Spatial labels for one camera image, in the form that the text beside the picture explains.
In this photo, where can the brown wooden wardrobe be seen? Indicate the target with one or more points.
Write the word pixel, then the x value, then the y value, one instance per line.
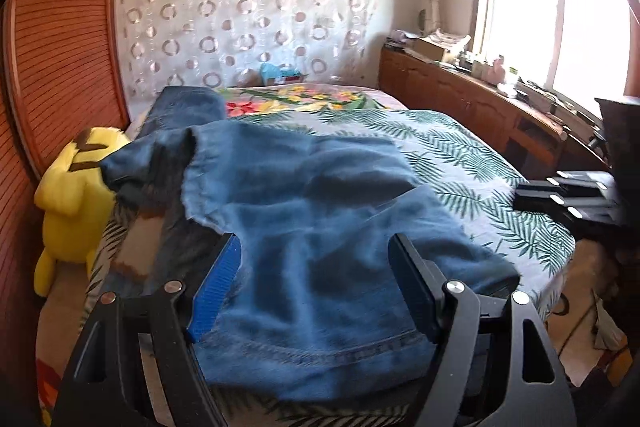
pixel 59 75

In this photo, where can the wooden framed window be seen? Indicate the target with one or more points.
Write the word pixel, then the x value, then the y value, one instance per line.
pixel 578 50

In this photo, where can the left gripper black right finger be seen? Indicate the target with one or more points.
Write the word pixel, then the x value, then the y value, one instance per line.
pixel 441 309

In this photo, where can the pink figurine on desk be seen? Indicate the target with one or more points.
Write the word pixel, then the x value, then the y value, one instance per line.
pixel 496 73

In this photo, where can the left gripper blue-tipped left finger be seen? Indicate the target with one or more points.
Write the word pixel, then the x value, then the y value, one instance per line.
pixel 211 286

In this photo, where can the blue denim jeans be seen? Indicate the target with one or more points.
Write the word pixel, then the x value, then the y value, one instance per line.
pixel 314 313

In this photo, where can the cardboard box on desk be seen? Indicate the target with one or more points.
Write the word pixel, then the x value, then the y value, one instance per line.
pixel 435 50

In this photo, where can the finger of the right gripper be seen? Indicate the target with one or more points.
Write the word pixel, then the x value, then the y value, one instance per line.
pixel 569 210
pixel 577 184

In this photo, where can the circle-patterned sheer curtain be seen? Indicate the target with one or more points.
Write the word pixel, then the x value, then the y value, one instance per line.
pixel 222 43

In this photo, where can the palm-leaf print quilt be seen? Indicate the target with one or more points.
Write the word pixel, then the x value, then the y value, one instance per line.
pixel 471 180

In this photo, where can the long wooden cabinet desk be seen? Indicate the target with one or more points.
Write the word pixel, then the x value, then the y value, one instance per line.
pixel 532 141

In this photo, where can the yellow plush toy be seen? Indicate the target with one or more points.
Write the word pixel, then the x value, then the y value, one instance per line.
pixel 76 203

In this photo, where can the floral pink blanket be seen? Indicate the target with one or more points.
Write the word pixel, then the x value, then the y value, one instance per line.
pixel 72 293

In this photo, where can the blue item behind bed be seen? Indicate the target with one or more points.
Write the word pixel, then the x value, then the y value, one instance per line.
pixel 271 74

